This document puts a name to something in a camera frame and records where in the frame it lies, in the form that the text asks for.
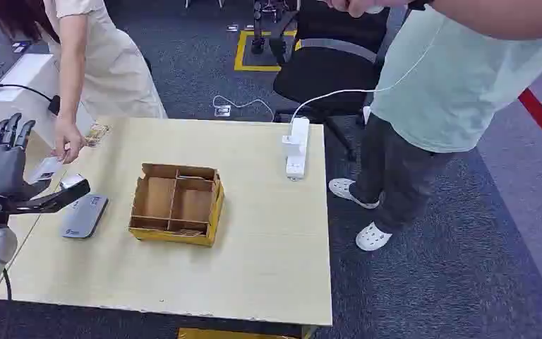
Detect person's hand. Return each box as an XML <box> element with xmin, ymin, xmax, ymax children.
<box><xmin>50</xmin><ymin>116</ymin><xmax>86</xmax><ymax>165</ymax></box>

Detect white card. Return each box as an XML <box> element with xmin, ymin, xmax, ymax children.
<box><xmin>27</xmin><ymin>156</ymin><xmax>65</xmax><ymax>184</ymax></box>

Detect white desk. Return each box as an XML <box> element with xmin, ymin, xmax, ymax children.
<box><xmin>0</xmin><ymin>52</ymin><xmax>95</xmax><ymax>150</ymax></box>

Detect person in cream clothing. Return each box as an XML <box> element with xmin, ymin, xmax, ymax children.
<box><xmin>0</xmin><ymin>0</ymin><xmax>169</xmax><ymax>165</ymax></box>

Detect grey card with print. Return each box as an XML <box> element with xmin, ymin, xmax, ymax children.
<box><xmin>60</xmin><ymin>194</ymin><xmax>109</xmax><ymax>240</ymax></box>

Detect wooden divided card box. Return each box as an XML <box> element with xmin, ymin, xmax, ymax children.
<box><xmin>128</xmin><ymin>162</ymin><xmax>226</xmax><ymax>248</ymax></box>

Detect yellow floor tape square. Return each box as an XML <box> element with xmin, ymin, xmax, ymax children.
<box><xmin>233</xmin><ymin>29</ymin><xmax>303</xmax><ymax>73</ymax></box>

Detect white charger plug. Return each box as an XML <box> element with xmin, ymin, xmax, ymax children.
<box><xmin>282</xmin><ymin>134</ymin><xmax>306</xmax><ymax>159</ymax></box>

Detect black robot legs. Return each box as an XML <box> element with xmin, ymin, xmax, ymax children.
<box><xmin>251</xmin><ymin>0</ymin><xmax>301</xmax><ymax>66</ymax></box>

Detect white power strip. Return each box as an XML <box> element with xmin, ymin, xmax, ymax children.
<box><xmin>282</xmin><ymin>117</ymin><xmax>311</xmax><ymax>182</ymax></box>

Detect yellow table base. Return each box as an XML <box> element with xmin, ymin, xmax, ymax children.
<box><xmin>176</xmin><ymin>326</ymin><xmax>318</xmax><ymax>339</ymax></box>

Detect black office chair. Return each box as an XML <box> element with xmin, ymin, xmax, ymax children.
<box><xmin>272</xmin><ymin>0</ymin><xmax>392</xmax><ymax>162</ymax></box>

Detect white shoe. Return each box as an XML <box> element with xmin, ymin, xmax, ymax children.
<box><xmin>355</xmin><ymin>221</ymin><xmax>394</xmax><ymax>253</ymax></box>
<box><xmin>327</xmin><ymin>177</ymin><xmax>381</xmax><ymax>210</ymax></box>

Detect person in pale green shirt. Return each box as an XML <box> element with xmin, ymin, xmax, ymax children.
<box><xmin>322</xmin><ymin>0</ymin><xmax>542</xmax><ymax>253</ymax></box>

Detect black power cable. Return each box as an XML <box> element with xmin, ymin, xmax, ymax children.
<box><xmin>0</xmin><ymin>82</ymin><xmax>61</xmax><ymax>117</ymax></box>

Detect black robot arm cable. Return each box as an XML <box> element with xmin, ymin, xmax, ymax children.
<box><xmin>1</xmin><ymin>267</ymin><xmax>13</xmax><ymax>302</ymax></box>

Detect white floor cable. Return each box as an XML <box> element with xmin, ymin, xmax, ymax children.
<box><xmin>212</xmin><ymin>94</ymin><xmax>277</xmax><ymax>121</ymax></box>

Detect white charger cable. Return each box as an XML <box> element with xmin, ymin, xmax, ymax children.
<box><xmin>289</xmin><ymin>18</ymin><xmax>445</xmax><ymax>136</ymax></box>

